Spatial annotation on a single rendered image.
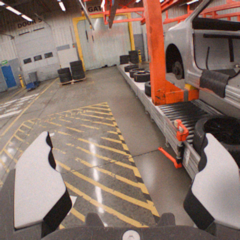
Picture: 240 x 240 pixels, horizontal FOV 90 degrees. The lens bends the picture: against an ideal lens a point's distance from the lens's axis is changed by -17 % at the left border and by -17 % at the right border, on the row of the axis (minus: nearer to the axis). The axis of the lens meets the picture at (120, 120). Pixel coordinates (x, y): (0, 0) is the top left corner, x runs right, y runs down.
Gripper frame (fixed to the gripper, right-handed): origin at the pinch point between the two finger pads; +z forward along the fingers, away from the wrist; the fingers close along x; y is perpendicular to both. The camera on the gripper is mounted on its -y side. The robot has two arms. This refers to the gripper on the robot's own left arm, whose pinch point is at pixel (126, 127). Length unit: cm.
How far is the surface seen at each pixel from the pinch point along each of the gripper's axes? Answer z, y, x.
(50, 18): 1125, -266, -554
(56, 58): 1116, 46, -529
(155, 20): 169, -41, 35
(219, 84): 119, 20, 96
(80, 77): 707, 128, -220
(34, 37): 1084, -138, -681
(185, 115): 180, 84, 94
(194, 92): 176, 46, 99
